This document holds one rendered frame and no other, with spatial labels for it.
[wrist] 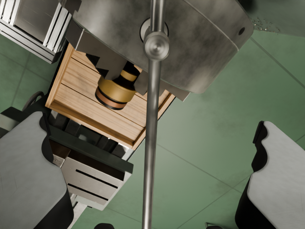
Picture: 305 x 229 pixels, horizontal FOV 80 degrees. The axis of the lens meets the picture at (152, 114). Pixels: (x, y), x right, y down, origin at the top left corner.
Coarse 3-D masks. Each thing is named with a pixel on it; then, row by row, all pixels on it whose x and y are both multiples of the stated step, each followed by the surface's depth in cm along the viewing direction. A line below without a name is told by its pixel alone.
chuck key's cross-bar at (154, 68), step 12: (156, 0) 14; (156, 12) 14; (156, 24) 15; (156, 72) 17; (156, 84) 17; (156, 96) 18; (156, 108) 18; (156, 120) 19; (156, 132) 19; (144, 168) 20; (144, 180) 21; (144, 192) 21; (144, 204) 21; (144, 216) 22; (144, 228) 22
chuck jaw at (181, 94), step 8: (144, 72) 37; (136, 80) 38; (144, 80) 38; (160, 80) 37; (136, 88) 39; (144, 88) 38; (160, 88) 37; (168, 88) 37; (176, 88) 37; (176, 96) 37; (184, 96) 37
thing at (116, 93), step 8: (128, 64) 41; (128, 72) 37; (136, 72) 41; (104, 80) 38; (112, 80) 36; (120, 80) 37; (128, 80) 38; (104, 88) 38; (112, 88) 37; (120, 88) 37; (128, 88) 38; (96, 96) 40; (104, 96) 39; (112, 96) 38; (120, 96) 38; (128, 96) 39; (104, 104) 39; (112, 104) 39; (120, 104) 40
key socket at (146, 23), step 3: (144, 21) 21; (147, 21) 21; (144, 24) 21; (147, 24) 21; (165, 24) 21; (141, 27) 21; (144, 27) 21; (147, 27) 21; (165, 27) 21; (141, 30) 21; (144, 30) 21; (165, 30) 21; (141, 33) 22; (144, 33) 22; (141, 36) 22
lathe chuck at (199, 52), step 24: (96, 0) 21; (120, 0) 20; (144, 0) 20; (168, 0) 20; (96, 24) 22; (120, 24) 21; (168, 24) 21; (192, 24) 21; (120, 48) 22; (192, 48) 23; (216, 48) 25; (168, 72) 24; (192, 72) 26; (216, 72) 29
